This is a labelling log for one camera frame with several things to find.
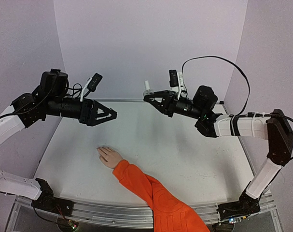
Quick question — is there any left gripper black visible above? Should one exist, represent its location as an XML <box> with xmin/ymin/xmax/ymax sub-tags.
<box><xmin>47</xmin><ymin>94</ymin><xmax>119</xmax><ymax>125</ymax></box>

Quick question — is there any clear nail polish bottle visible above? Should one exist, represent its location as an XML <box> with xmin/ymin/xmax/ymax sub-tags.
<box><xmin>143</xmin><ymin>80</ymin><xmax>153</xmax><ymax>97</ymax></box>

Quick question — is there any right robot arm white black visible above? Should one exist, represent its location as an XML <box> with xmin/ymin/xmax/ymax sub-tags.
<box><xmin>143</xmin><ymin>81</ymin><xmax>293</xmax><ymax>199</ymax></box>

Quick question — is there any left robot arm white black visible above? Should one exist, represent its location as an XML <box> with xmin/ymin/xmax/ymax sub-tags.
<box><xmin>0</xmin><ymin>69</ymin><xmax>117</xmax><ymax>211</ymax></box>

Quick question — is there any orange sleeve forearm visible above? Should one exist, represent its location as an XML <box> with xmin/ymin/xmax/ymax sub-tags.
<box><xmin>113</xmin><ymin>160</ymin><xmax>209</xmax><ymax>232</ymax></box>

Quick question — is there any mannequin hand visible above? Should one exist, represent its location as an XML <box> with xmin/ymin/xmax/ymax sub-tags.
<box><xmin>97</xmin><ymin>146</ymin><xmax>123</xmax><ymax>169</ymax></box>

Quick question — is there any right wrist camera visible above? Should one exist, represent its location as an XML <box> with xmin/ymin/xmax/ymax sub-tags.
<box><xmin>169</xmin><ymin>70</ymin><xmax>188</xmax><ymax>99</ymax></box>

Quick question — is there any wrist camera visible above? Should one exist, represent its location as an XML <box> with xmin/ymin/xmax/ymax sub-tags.
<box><xmin>80</xmin><ymin>73</ymin><xmax>103</xmax><ymax>102</ymax></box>
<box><xmin>169</xmin><ymin>70</ymin><xmax>188</xmax><ymax>99</ymax></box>

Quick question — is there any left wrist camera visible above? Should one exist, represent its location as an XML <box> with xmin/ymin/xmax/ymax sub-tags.
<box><xmin>80</xmin><ymin>73</ymin><xmax>103</xmax><ymax>102</ymax></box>

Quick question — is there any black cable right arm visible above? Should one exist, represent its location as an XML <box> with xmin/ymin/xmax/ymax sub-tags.
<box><xmin>181</xmin><ymin>56</ymin><xmax>251</xmax><ymax>116</ymax></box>

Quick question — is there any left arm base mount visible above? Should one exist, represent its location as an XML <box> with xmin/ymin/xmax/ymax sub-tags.
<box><xmin>31</xmin><ymin>178</ymin><xmax>74</xmax><ymax>217</ymax></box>

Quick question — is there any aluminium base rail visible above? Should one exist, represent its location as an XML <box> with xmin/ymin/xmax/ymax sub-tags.
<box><xmin>6</xmin><ymin>190</ymin><xmax>283</xmax><ymax>232</ymax></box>

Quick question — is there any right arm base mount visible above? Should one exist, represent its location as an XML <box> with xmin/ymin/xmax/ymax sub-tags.
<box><xmin>217</xmin><ymin>190</ymin><xmax>262</xmax><ymax>221</ymax></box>

